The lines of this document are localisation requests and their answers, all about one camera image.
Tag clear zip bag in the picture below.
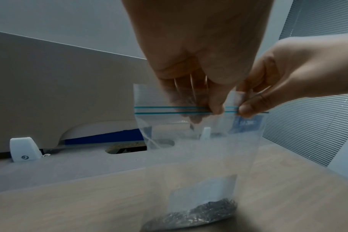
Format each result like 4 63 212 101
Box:
133 83 270 232

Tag blue panel strip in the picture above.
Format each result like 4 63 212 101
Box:
64 128 145 146

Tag white plastic bracket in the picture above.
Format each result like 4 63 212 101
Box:
10 137 43 163

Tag person's left hand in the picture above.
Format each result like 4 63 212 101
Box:
121 0 273 124

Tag pile of dark metal screws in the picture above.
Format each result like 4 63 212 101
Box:
142 198 238 230

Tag person's right hand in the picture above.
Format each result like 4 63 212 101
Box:
236 31 348 119

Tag grey cable tray cover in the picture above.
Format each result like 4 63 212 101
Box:
0 138 192 195

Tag grey window blinds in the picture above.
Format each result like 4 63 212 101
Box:
261 0 348 167

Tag grey desk partition panel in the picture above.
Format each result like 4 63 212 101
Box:
0 29 163 155

